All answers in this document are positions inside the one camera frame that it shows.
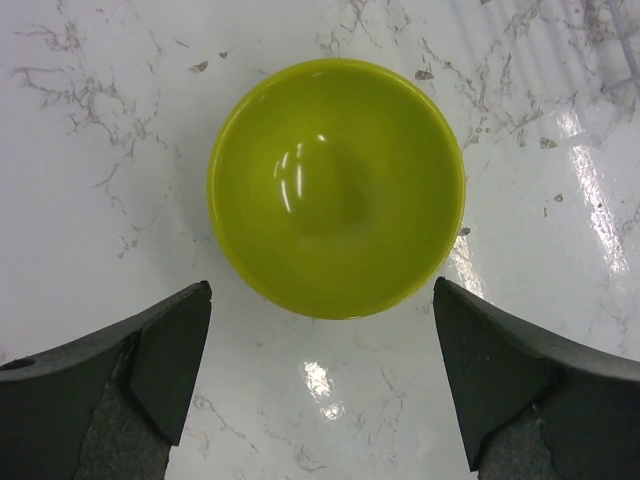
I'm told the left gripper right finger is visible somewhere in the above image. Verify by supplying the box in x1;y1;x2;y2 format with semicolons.
433;277;639;479

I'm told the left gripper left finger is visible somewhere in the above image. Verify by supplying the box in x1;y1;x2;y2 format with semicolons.
1;281;212;479

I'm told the green plastic bowl underneath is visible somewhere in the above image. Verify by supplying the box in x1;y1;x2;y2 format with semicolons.
207;58;466;320

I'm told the clear plastic dish rack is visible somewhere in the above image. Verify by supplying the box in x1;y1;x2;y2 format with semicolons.
601;0;639;95

